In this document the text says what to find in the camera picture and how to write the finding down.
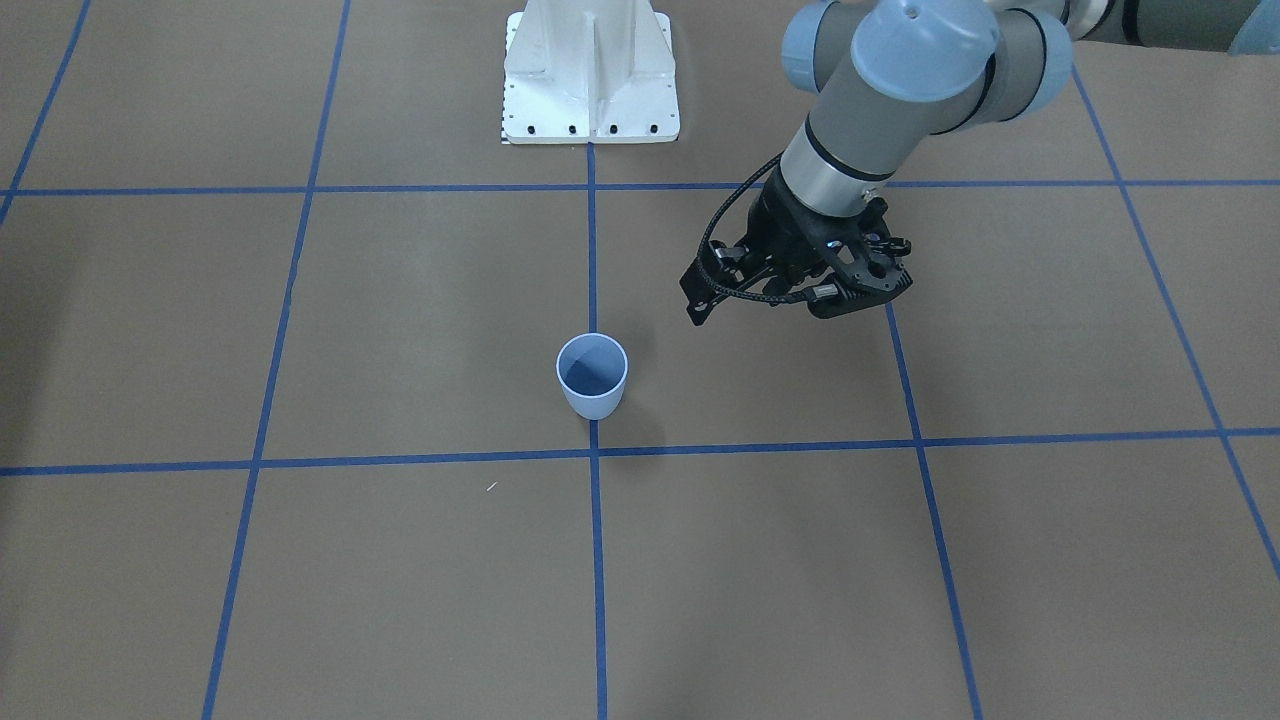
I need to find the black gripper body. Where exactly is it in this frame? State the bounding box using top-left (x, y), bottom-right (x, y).
top-left (700, 178), bottom-right (895, 311)

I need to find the light blue plastic cup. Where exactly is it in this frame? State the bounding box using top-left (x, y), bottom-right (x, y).
top-left (556, 333), bottom-right (630, 421)

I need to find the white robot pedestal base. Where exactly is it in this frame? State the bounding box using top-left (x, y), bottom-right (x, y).
top-left (500, 1), bottom-right (681, 145)

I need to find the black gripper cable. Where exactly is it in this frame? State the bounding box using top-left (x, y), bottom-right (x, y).
top-left (698, 150), bottom-right (841, 305)

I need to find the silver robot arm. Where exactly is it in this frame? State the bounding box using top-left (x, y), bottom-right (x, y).
top-left (680, 1), bottom-right (1277, 325)

